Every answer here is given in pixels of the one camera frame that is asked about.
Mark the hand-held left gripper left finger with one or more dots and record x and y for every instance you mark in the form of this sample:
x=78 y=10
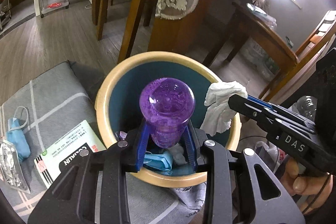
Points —
x=139 y=145

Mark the wooden table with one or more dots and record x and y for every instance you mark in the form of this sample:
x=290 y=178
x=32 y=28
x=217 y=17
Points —
x=183 y=35

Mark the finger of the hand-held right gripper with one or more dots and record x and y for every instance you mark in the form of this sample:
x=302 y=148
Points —
x=252 y=109
x=260 y=102

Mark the clear plastic pack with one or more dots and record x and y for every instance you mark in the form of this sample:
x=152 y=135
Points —
x=262 y=14

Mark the purple plastic bottle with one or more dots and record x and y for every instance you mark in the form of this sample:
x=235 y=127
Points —
x=166 y=111

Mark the white and green box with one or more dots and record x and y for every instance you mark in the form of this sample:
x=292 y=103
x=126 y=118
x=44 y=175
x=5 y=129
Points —
x=71 y=145

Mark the blue face mask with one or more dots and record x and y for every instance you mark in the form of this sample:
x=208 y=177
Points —
x=18 y=134
x=157 y=161

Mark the grey checked cushion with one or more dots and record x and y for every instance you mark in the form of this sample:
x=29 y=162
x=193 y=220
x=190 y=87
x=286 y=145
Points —
x=52 y=98

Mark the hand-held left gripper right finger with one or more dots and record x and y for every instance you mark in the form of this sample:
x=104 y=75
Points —
x=190 y=148

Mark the teal bin with beige rim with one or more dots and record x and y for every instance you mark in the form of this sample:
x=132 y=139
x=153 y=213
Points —
x=123 y=98

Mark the clear plastic bag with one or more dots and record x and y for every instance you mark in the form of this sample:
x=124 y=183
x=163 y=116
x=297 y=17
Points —
x=256 y=56

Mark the white tissue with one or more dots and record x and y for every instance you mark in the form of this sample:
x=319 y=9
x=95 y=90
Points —
x=178 y=154
x=218 y=111

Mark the person's right hand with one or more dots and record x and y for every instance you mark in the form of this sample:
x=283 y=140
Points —
x=296 y=179

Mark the pink snack wrapper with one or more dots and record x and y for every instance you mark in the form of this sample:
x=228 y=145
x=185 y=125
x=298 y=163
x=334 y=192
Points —
x=122 y=135

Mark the silver foil wrapper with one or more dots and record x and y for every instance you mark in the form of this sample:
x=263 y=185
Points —
x=13 y=169

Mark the clear plastic bottle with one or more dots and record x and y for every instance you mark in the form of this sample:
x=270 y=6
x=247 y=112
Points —
x=307 y=107

